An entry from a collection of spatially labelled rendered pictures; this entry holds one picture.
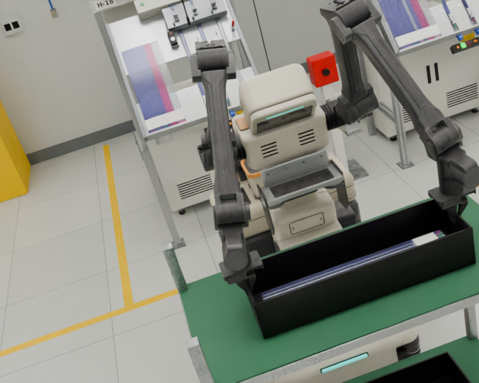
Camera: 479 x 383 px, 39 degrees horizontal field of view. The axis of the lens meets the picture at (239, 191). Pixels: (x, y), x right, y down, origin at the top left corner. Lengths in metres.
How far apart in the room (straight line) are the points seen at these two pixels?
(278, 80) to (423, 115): 0.53
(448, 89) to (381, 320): 2.93
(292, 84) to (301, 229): 0.53
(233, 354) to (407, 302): 0.45
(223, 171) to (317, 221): 0.78
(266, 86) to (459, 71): 2.58
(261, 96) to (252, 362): 0.78
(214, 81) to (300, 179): 0.61
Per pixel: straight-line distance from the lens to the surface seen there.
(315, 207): 2.25
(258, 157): 2.10
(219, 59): 1.66
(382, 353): 2.63
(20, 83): 5.55
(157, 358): 3.25
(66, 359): 3.50
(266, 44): 5.66
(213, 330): 1.78
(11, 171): 5.23
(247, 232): 2.52
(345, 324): 1.69
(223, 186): 1.55
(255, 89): 2.00
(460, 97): 4.52
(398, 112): 4.00
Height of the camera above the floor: 2.09
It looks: 29 degrees down
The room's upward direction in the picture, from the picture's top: 16 degrees counter-clockwise
